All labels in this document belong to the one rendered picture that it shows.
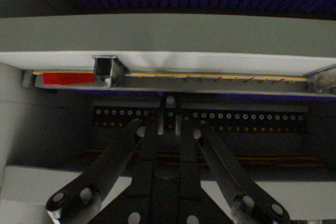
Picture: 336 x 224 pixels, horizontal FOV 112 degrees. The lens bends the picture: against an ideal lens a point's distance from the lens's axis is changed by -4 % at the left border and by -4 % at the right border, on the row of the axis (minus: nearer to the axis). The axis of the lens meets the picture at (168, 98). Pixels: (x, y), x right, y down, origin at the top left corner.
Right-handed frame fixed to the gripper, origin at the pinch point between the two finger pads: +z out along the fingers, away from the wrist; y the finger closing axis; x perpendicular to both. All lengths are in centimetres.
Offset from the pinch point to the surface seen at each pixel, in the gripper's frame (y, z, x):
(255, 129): 20.6, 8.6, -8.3
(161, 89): -1.3, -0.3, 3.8
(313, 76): 18.7, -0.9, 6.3
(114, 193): -6.7, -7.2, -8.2
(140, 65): -3.9, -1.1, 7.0
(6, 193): -22.1, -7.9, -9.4
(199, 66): 3.5, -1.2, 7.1
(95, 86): -10.8, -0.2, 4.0
